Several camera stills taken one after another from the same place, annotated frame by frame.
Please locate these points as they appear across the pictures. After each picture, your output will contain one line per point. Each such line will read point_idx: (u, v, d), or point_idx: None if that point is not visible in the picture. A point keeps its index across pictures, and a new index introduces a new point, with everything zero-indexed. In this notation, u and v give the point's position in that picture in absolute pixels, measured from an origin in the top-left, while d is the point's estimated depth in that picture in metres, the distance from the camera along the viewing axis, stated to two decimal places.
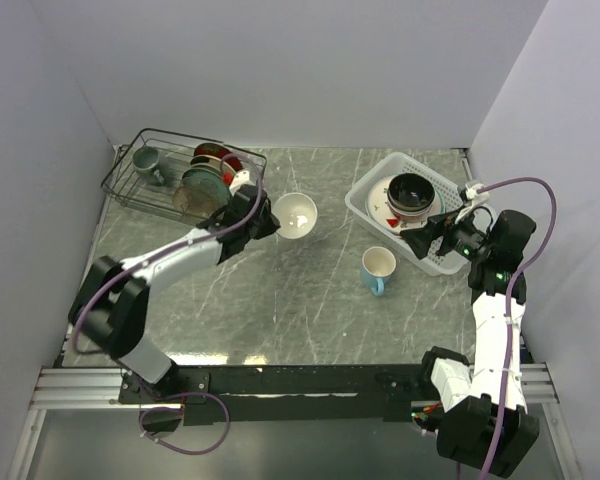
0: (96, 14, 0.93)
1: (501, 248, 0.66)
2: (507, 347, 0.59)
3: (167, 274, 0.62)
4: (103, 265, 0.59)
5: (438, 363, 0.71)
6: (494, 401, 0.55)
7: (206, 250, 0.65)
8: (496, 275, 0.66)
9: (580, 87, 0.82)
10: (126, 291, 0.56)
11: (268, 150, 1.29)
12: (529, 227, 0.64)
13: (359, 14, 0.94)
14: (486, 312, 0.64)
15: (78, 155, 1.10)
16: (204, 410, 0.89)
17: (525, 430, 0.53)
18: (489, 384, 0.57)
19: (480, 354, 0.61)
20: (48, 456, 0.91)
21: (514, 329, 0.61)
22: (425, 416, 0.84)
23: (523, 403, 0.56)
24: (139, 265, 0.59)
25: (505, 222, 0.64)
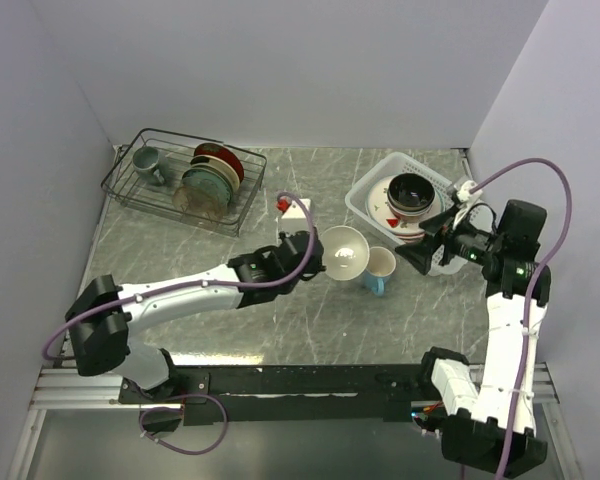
0: (96, 13, 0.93)
1: (515, 234, 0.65)
2: (521, 363, 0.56)
3: (164, 312, 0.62)
4: (101, 285, 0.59)
5: (438, 363, 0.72)
6: (501, 425, 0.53)
7: (221, 294, 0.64)
8: (517, 272, 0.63)
9: (580, 88, 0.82)
10: (105, 324, 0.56)
11: (268, 150, 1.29)
12: (540, 211, 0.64)
13: (359, 14, 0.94)
14: (501, 319, 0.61)
15: (78, 155, 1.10)
16: (204, 410, 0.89)
17: (533, 456, 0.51)
18: (496, 404, 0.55)
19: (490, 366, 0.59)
20: (48, 457, 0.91)
21: (531, 341, 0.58)
22: (424, 415, 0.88)
23: (533, 425, 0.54)
24: (131, 301, 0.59)
25: (516, 207, 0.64)
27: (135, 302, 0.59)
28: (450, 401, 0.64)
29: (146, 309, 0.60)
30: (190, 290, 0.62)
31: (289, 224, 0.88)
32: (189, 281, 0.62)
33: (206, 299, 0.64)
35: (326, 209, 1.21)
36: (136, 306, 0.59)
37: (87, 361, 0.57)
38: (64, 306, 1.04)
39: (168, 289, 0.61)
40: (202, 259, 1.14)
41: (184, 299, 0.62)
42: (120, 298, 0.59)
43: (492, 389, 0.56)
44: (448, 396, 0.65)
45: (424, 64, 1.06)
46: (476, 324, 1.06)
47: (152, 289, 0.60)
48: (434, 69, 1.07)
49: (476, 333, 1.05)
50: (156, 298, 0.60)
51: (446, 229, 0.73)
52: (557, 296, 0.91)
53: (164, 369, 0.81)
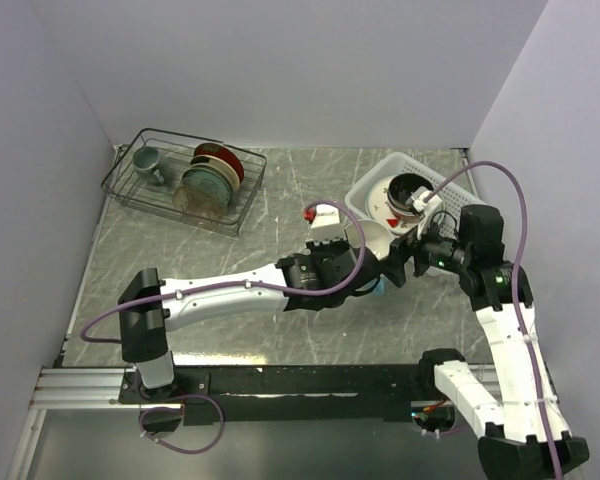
0: (96, 12, 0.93)
1: (479, 242, 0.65)
2: (536, 373, 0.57)
3: (203, 312, 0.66)
4: (146, 278, 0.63)
5: (449, 378, 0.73)
6: (542, 440, 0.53)
7: (265, 297, 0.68)
8: (496, 280, 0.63)
9: (580, 87, 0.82)
10: (146, 318, 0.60)
11: (268, 150, 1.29)
12: (496, 214, 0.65)
13: (359, 13, 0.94)
14: (499, 332, 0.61)
15: (78, 155, 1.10)
16: (204, 411, 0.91)
17: (578, 457, 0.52)
18: (529, 420, 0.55)
19: (506, 382, 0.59)
20: (48, 457, 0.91)
21: (534, 345, 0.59)
22: (424, 416, 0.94)
23: (566, 427, 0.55)
24: (173, 297, 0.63)
25: (472, 215, 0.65)
27: (175, 299, 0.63)
28: (467, 410, 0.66)
29: (185, 307, 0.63)
30: (231, 291, 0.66)
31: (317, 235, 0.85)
32: (234, 282, 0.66)
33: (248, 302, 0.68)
35: None
36: (176, 303, 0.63)
37: (131, 350, 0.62)
38: (63, 305, 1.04)
39: (211, 288, 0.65)
40: (202, 259, 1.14)
41: (225, 298, 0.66)
42: (162, 292, 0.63)
43: (519, 406, 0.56)
44: (463, 406, 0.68)
45: (424, 63, 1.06)
46: (476, 324, 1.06)
47: (194, 287, 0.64)
48: (434, 69, 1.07)
49: (476, 333, 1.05)
50: (197, 297, 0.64)
51: (411, 239, 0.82)
52: (557, 296, 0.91)
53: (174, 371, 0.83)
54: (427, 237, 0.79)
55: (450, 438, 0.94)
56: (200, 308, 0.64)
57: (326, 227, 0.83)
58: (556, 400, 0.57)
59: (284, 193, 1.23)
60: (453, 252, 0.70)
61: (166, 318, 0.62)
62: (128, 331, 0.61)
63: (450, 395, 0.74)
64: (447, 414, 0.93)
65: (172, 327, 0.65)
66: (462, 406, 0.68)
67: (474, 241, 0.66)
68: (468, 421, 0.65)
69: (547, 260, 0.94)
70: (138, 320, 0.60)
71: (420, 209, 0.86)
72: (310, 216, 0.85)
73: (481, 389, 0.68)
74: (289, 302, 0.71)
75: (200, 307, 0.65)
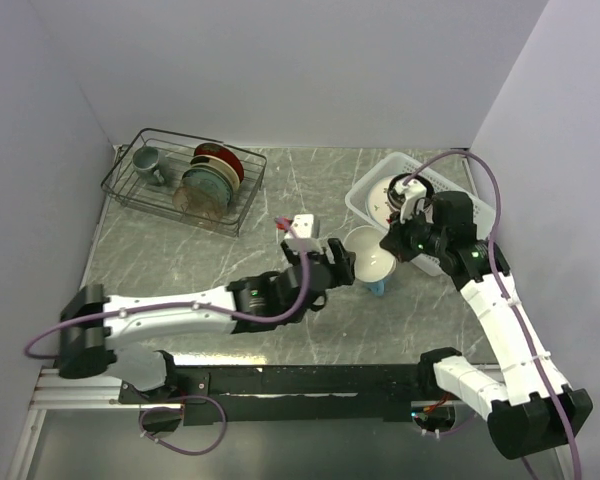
0: (97, 13, 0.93)
1: (453, 224, 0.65)
2: (526, 332, 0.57)
3: (147, 333, 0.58)
4: (90, 294, 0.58)
5: (451, 373, 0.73)
6: (544, 396, 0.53)
7: (212, 320, 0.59)
8: (472, 255, 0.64)
9: (579, 87, 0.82)
10: (84, 336, 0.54)
11: (268, 150, 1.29)
12: (464, 196, 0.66)
13: (359, 13, 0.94)
14: (483, 301, 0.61)
15: (78, 155, 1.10)
16: (204, 410, 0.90)
17: (582, 408, 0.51)
18: (530, 379, 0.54)
19: (500, 349, 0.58)
20: (48, 457, 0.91)
21: (519, 307, 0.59)
22: (425, 415, 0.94)
23: (565, 381, 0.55)
24: (115, 315, 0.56)
25: (442, 200, 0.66)
27: (118, 317, 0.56)
28: (473, 398, 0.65)
29: (128, 327, 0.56)
30: (178, 312, 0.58)
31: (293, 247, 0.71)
32: (180, 302, 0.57)
33: (196, 324, 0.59)
35: (326, 210, 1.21)
36: (118, 322, 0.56)
37: (67, 367, 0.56)
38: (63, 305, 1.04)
39: (154, 308, 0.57)
40: (202, 259, 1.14)
41: (170, 320, 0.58)
42: (105, 310, 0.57)
43: (516, 368, 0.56)
44: (468, 396, 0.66)
45: (424, 63, 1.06)
46: (476, 324, 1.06)
47: (140, 305, 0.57)
48: (434, 69, 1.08)
49: (476, 333, 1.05)
50: (141, 316, 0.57)
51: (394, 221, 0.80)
52: (557, 296, 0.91)
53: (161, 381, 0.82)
54: (409, 222, 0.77)
55: (452, 438, 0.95)
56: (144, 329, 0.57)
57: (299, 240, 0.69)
58: (549, 356, 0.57)
59: (284, 193, 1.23)
60: (429, 236, 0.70)
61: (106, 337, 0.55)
62: (67, 348, 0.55)
63: (454, 392, 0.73)
64: (447, 413, 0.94)
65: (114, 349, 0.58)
66: (469, 397, 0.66)
67: (448, 223, 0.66)
68: (476, 408, 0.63)
69: (549, 260, 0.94)
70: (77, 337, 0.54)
71: (402, 193, 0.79)
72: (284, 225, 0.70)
73: (483, 375, 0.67)
74: (237, 327, 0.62)
75: (145, 328, 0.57)
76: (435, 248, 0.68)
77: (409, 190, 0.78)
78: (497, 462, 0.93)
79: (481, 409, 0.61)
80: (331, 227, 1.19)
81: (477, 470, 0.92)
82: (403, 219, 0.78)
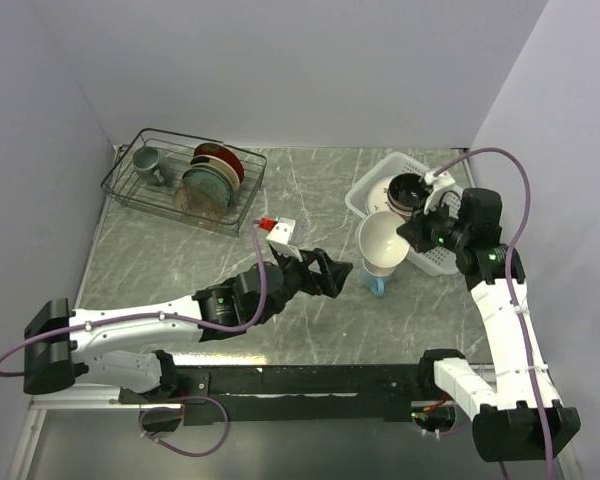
0: (97, 13, 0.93)
1: (478, 224, 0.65)
2: (527, 341, 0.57)
3: (114, 345, 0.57)
4: (55, 308, 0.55)
5: (448, 373, 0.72)
6: (532, 407, 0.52)
7: (179, 330, 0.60)
8: (489, 257, 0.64)
9: (580, 86, 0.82)
10: (48, 351, 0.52)
11: (268, 150, 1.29)
12: (496, 197, 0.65)
13: (358, 14, 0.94)
14: (491, 305, 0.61)
15: (78, 155, 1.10)
16: (204, 410, 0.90)
17: (569, 426, 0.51)
18: (520, 387, 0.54)
19: (498, 353, 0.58)
20: (48, 457, 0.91)
21: (525, 317, 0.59)
22: (425, 415, 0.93)
23: (558, 396, 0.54)
24: (81, 328, 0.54)
25: (472, 197, 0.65)
27: (84, 331, 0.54)
28: (465, 400, 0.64)
29: (94, 340, 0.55)
30: (145, 323, 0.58)
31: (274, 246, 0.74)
32: (146, 312, 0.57)
33: (163, 334, 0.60)
35: (326, 210, 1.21)
36: (84, 336, 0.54)
37: (32, 384, 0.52)
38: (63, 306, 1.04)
39: (121, 320, 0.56)
40: (202, 259, 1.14)
41: (138, 331, 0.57)
42: (70, 325, 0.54)
43: (510, 374, 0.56)
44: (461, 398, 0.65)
45: (424, 63, 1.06)
46: (476, 324, 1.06)
47: (106, 317, 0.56)
48: (434, 69, 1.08)
49: (476, 333, 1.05)
50: (107, 328, 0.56)
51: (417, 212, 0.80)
52: (558, 296, 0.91)
53: (157, 385, 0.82)
54: (433, 215, 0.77)
55: (452, 438, 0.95)
56: (110, 341, 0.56)
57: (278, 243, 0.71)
58: (546, 369, 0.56)
59: (284, 193, 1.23)
60: (452, 232, 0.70)
61: (72, 351, 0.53)
62: (31, 365, 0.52)
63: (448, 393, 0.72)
64: (447, 413, 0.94)
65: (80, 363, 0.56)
66: (462, 399, 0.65)
67: (472, 223, 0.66)
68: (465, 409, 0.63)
69: (549, 260, 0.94)
70: (42, 353, 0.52)
71: (430, 184, 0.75)
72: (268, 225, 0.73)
73: (481, 380, 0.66)
74: (205, 334, 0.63)
75: (112, 340, 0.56)
76: (456, 244, 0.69)
77: (439, 182, 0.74)
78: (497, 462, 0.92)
79: (469, 410, 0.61)
80: (331, 227, 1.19)
81: (477, 470, 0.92)
82: (427, 211, 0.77)
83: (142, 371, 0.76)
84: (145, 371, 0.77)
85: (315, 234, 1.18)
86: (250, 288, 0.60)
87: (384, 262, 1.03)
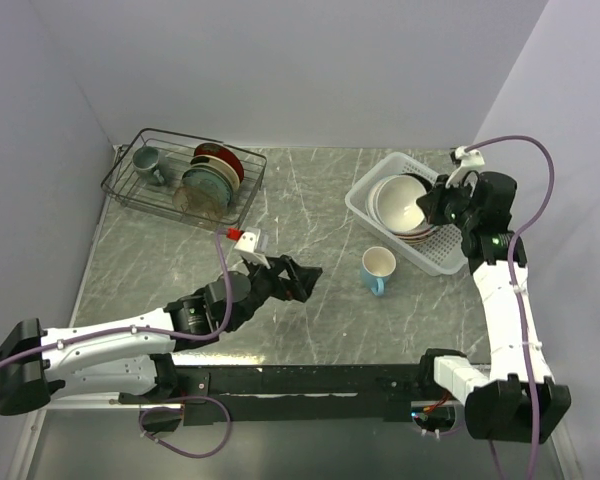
0: (96, 14, 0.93)
1: (488, 209, 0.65)
2: (522, 318, 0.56)
3: (88, 362, 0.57)
4: (24, 330, 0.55)
5: (445, 365, 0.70)
6: (522, 381, 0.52)
7: (151, 342, 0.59)
8: (493, 242, 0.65)
9: (580, 86, 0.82)
10: (21, 371, 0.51)
11: (268, 150, 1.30)
12: (511, 184, 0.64)
13: (358, 14, 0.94)
14: (491, 284, 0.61)
15: (78, 155, 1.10)
16: (204, 411, 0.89)
17: (558, 402, 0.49)
18: (512, 362, 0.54)
19: (494, 329, 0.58)
20: (48, 457, 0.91)
21: (524, 296, 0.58)
22: (425, 415, 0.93)
23: (550, 373, 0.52)
24: (53, 347, 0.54)
25: (486, 182, 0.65)
27: (56, 349, 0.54)
28: (459, 389, 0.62)
29: (67, 358, 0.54)
30: (116, 338, 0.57)
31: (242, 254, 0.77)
32: (117, 328, 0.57)
33: (135, 348, 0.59)
35: (325, 210, 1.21)
36: (56, 354, 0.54)
37: (5, 406, 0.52)
38: (63, 306, 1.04)
39: (93, 336, 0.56)
40: (202, 259, 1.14)
41: (110, 347, 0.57)
42: (41, 345, 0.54)
43: (504, 350, 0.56)
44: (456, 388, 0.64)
45: (423, 63, 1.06)
46: (476, 324, 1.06)
47: (78, 335, 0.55)
48: (435, 69, 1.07)
49: (476, 333, 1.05)
50: (80, 345, 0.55)
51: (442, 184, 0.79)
52: (558, 296, 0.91)
53: (156, 384, 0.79)
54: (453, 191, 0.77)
55: (451, 438, 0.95)
56: (83, 358, 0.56)
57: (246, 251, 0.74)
58: (542, 347, 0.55)
59: (284, 193, 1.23)
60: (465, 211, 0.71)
61: (45, 370, 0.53)
62: (3, 386, 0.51)
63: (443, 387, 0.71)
64: (447, 413, 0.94)
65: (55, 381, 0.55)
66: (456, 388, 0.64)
67: (482, 207, 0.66)
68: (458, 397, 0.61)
69: (549, 260, 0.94)
70: (13, 373, 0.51)
71: (458, 157, 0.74)
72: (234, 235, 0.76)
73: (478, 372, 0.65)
74: (179, 344, 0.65)
75: (85, 356, 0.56)
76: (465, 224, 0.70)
77: (468, 158, 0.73)
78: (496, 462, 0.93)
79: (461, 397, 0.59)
80: (331, 227, 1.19)
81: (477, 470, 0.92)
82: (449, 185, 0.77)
83: (133, 375, 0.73)
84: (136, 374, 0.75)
85: (315, 234, 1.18)
86: (218, 298, 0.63)
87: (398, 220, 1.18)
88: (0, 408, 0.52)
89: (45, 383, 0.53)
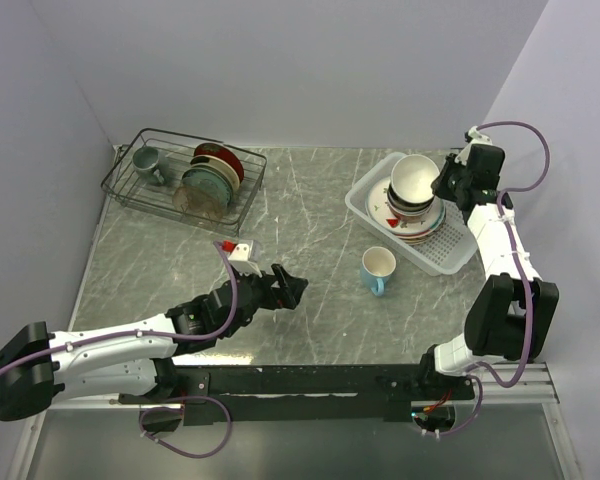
0: (95, 14, 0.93)
1: (479, 169, 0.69)
2: (511, 238, 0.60)
3: (95, 364, 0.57)
4: (33, 332, 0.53)
5: (440, 349, 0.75)
6: (515, 279, 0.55)
7: (155, 346, 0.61)
8: (483, 192, 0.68)
9: (579, 85, 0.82)
10: (30, 374, 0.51)
11: (268, 150, 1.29)
12: (499, 149, 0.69)
13: (358, 13, 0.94)
14: (481, 221, 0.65)
15: (78, 155, 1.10)
16: (204, 411, 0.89)
17: (547, 295, 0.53)
18: (504, 267, 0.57)
19: (486, 252, 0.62)
20: (48, 457, 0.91)
21: (512, 225, 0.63)
22: (424, 415, 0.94)
23: (538, 276, 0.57)
24: (62, 349, 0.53)
25: (477, 145, 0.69)
27: (65, 351, 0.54)
28: (461, 351, 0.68)
29: (76, 360, 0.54)
30: (123, 341, 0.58)
31: (238, 265, 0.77)
32: (123, 331, 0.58)
33: (139, 352, 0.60)
35: (326, 210, 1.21)
36: (65, 356, 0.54)
37: (10, 407, 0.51)
38: (62, 306, 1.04)
39: (102, 339, 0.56)
40: (202, 259, 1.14)
41: (117, 349, 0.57)
42: (49, 347, 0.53)
43: (497, 262, 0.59)
44: (459, 350, 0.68)
45: (424, 63, 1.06)
46: None
47: (86, 338, 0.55)
48: (434, 69, 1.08)
49: None
50: (89, 347, 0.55)
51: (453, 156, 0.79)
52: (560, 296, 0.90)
53: (156, 383, 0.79)
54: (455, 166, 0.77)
55: (451, 438, 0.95)
56: (92, 360, 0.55)
57: (242, 262, 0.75)
58: (529, 258, 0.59)
59: (284, 194, 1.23)
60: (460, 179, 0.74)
61: (54, 372, 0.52)
62: (7, 390, 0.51)
63: (445, 372, 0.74)
64: (447, 413, 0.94)
65: (59, 384, 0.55)
66: (460, 350, 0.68)
67: (474, 168, 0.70)
68: (462, 356, 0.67)
69: (549, 260, 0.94)
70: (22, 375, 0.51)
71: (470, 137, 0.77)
72: (229, 246, 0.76)
73: None
74: (178, 349, 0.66)
75: (93, 358, 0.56)
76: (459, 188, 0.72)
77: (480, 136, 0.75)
78: (496, 462, 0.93)
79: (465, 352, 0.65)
80: (331, 227, 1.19)
81: (478, 470, 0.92)
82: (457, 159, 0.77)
83: (132, 375, 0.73)
84: (136, 374, 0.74)
85: (315, 234, 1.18)
86: (223, 303, 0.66)
87: (405, 189, 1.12)
88: (2, 411, 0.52)
89: (52, 387, 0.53)
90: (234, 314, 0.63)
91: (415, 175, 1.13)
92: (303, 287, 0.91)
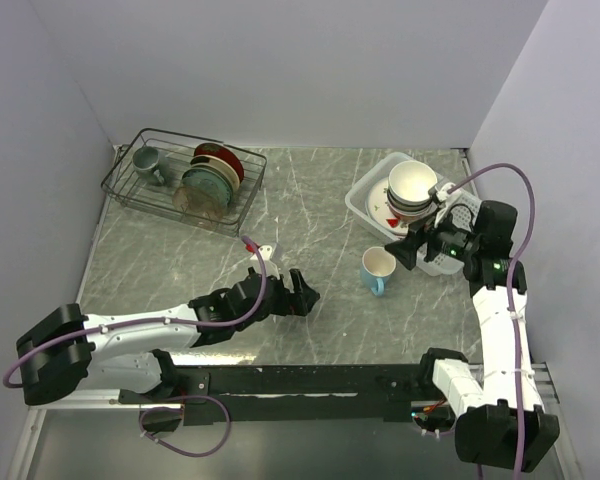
0: (94, 14, 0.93)
1: (490, 235, 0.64)
2: (516, 343, 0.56)
3: (124, 347, 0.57)
4: (66, 313, 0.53)
5: (440, 364, 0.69)
6: (512, 406, 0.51)
7: (181, 333, 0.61)
8: (494, 265, 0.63)
9: (580, 84, 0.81)
10: (66, 353, 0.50)
11: (268, 150, 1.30)
12: (513, 212, 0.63)
13: (356, 13, 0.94)
14: (489, 308, 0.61)
15: (77, 154, 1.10)
16: (204, 410, 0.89)
17: (547, 432, 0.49)
18: (504, 387, 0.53)
19: (488, 355, 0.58)
20: (48, 456, 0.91)
21: (520, 323, 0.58)
22: (424, 415, 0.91)
23: (540, 402, 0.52)
24: (96, 331, 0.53)
25: (489, 208, 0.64)
27: (100, 334, 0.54)
28: (455, 400, 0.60)
29: (110, 342, 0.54)
30: (150, 327, 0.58)
31: None
32: (152, 317, 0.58)
33: (165, 338, 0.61)
35: (325, 209, 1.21)
36: (100, 338, 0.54)
37: (42, 390, 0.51)
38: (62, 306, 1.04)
39: (135, 323, 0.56)
40: (202, 259, 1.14)
41: (145, 335, 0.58)
42: (84, 329, 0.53)
43: (496, 375, 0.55)
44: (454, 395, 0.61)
45: (423, 62, 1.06)
46: (476, 324, 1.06)
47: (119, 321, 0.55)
48: (434, 69, 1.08)
49: (476, 332, 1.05)
50: (121, 331, 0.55)
51: (428, 227, 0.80)
52: (562, 296, 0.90)
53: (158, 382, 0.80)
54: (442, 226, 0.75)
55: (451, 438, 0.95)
56: (123, 343, 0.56)
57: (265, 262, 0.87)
58: (534, 374, 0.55)
59: (284, 193, 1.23)
60: (465, 243, 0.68)
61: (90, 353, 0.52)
62: (40, 372, 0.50)
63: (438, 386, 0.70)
64: (447, 414, 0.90)
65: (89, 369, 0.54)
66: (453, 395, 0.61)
67: (484, 234, 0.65)
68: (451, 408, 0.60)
69: (549, 261, 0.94)
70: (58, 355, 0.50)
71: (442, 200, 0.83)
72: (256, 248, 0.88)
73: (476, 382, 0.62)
74: (198, 340, 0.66)
75: (124, 342, 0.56)
76: (465, 252, 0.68)
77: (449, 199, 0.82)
78: None
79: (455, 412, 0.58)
80: (331, 227, 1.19)
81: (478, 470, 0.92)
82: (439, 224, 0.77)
83: (141, 370, 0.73)
84: (145, 369, 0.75)
85: (315, 234, 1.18)
86: (247, 295, 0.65)
87: (403, 190, 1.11)
88: (30, 395, 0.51)
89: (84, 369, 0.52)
90: (258, 306, 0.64)
91: (410, 176, 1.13)
92: (315, 298, 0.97)
